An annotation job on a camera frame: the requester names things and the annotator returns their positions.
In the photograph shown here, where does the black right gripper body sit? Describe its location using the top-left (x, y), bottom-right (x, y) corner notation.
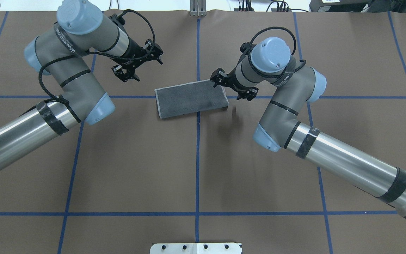
top-left (209, 42), bottom-right (258, 101)

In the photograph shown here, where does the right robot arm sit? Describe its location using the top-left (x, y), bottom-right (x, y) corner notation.
top-left (210, 37), bottom-right (406, 219)

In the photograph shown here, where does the aluminium frame post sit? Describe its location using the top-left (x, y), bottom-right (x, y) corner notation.
top-left (189, 0), bottom-right (207, 17)

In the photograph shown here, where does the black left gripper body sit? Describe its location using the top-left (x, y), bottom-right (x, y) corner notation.
top-left (111, 14), bottom-right (164, 82)

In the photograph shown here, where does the pink and grey towel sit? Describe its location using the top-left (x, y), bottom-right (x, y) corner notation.
top-left (155, 79), bottom-right (229, 119)

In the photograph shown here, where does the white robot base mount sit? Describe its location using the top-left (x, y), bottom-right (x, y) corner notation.
top-left (149, 242), bottom-right (243, 254)

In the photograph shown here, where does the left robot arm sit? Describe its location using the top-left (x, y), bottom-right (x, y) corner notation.
top-left (0, 0), bottom-right (164, 171)

